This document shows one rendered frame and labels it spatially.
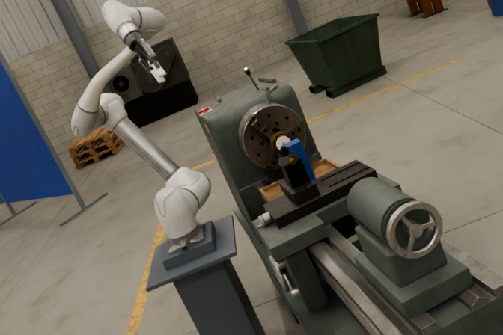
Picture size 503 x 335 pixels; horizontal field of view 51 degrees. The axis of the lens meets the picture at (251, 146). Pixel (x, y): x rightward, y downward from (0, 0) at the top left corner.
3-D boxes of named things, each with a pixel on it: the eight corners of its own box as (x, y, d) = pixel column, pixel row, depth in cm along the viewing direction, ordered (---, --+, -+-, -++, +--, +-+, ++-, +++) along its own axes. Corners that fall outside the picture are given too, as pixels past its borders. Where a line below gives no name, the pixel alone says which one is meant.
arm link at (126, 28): (135, 33, 223) (142, 42, 221) (116, 40, 219) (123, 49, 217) (135, 18, 216) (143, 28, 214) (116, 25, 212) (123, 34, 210)
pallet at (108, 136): (90, 153, 1095) (80, 134, 1084) (127, 137, 1094) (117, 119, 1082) (76, 170, 975) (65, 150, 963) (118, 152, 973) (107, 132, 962)
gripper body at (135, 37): (141, 28, 214) (153, 43, 211) (141, 42, 221) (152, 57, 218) (124, 34, 211) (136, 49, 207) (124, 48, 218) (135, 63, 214)
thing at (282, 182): (281, 191, 215) (277, 180, 214) (303, 180, 216) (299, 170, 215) (297, 206, 196) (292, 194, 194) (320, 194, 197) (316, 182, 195)
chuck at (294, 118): (243, 170, 260) (235, 108, 253) (303, 159, 266) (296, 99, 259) (247, 174, 252) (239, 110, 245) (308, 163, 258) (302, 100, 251)
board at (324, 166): (262, 197, 247) (259, 189, 246) (328, 164, 252) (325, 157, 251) (279, 217, 219) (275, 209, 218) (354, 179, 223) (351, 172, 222)
